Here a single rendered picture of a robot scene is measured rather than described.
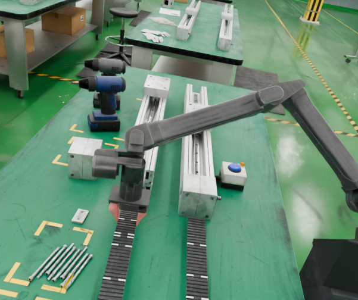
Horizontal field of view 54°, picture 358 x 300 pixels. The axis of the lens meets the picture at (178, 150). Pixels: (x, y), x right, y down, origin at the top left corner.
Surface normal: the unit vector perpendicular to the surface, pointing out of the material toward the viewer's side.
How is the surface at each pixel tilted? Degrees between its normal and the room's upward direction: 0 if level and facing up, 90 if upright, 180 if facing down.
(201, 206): 90
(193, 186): 0
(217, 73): 90
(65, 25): 90
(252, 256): 0
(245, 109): 51
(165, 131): 45
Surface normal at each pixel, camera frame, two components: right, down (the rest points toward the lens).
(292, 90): 0.17, -0.20
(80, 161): 0.03, 0.52
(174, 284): 0.16, -0.84
